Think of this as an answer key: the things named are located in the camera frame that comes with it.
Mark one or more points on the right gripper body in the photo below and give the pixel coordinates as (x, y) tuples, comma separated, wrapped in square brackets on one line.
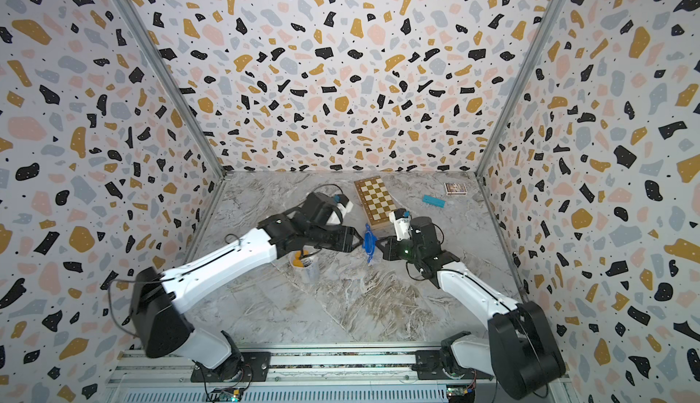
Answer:
[(404, 252)]

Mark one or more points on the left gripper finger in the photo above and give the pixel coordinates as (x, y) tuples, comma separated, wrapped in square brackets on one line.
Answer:
[(359, 244), (356, 234)]

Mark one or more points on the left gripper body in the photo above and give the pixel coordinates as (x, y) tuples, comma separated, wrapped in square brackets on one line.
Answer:
[(331, 237)]

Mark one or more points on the blue container lid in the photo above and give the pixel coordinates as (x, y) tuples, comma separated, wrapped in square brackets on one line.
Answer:
[(369, 244)]

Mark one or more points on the clear plastic container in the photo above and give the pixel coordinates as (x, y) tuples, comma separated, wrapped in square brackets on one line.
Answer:
[(311, 273)]

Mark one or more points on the cream tube orange cap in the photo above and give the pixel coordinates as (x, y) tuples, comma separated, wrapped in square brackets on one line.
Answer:
[(298, 260)]

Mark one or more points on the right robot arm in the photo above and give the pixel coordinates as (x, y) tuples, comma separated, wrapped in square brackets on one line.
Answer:
[(519, 349)]

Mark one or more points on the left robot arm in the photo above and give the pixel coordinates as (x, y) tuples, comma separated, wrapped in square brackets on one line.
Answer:
[(161, 300)]

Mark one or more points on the wooden chessboard box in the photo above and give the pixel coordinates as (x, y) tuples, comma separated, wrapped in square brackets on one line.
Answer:
[(375, 199)]

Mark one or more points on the teal small box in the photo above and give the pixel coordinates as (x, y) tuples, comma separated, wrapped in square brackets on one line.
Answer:
[(433, 201)]

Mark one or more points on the playing card box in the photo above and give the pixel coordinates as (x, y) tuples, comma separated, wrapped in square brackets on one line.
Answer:
[(456, 188)]

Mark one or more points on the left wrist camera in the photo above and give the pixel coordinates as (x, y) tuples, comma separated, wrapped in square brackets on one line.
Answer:
[(344, 205)]

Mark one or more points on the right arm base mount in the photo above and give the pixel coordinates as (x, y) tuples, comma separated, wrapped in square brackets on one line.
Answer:
[(462, 356)]

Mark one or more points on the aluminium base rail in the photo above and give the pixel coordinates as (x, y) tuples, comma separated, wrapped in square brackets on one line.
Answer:
[(342, 372)]

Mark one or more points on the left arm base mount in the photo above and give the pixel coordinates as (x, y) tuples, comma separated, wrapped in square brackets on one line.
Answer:
[(246, 367)]

